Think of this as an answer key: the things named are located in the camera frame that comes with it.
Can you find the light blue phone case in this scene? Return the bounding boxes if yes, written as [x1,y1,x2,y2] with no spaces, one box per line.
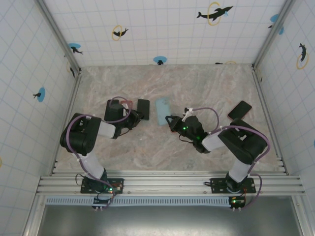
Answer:
[155,97,171,126]

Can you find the purple-edged black smartphone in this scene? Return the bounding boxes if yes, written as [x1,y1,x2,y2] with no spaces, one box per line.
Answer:
[104,99,116,121]

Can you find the aluminium mounting beam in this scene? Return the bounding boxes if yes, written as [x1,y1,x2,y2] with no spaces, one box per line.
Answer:
[36,172,307,197]

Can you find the small controller circuit board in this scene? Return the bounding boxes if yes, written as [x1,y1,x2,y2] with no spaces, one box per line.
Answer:
[91,190,116,211]
[228,195,247,212]

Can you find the grey metal panel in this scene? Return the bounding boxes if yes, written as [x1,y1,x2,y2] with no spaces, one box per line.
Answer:
[36,204,302,236]

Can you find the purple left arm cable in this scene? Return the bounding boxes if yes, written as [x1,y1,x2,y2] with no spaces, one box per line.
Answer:
[65,96,132,210]

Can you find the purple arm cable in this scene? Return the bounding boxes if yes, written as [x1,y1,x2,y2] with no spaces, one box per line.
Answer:
[65,96,132,210]
[190,107,271,211]

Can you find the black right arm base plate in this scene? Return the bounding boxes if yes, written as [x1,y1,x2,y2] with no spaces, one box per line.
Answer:
[210,177,256,195]

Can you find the aluminium table side rail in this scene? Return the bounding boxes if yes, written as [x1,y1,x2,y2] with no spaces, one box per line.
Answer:
[50,72,83,176]
[251,64,289,176]

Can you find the white slotted cable duct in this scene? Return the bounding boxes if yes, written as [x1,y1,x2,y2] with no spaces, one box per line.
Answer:
[45,196,233,207]

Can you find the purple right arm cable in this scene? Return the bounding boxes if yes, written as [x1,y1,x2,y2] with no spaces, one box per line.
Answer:
[190,107,271,211]

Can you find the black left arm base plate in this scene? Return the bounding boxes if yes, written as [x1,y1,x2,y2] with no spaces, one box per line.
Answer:
[80,177,125,195]

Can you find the small dolphin yellow ring sticker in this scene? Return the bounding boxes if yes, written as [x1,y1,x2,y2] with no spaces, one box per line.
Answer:
[112,24,129,41]

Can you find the aluminium corner post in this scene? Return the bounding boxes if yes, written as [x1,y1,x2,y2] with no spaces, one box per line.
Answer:
[251,0,296,71]
[34,0,82,74]

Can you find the large dolphin yellow ring sticker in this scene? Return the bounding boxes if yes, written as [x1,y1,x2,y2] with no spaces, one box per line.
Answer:
[196,1,234,27]

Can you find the aluminium frame leg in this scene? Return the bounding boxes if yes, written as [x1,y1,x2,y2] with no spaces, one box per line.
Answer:
[291,195,311,236]
[23,194,49,236]

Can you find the spiky creature yellow ring sticker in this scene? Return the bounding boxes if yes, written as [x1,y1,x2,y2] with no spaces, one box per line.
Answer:
[296,42,310,70]

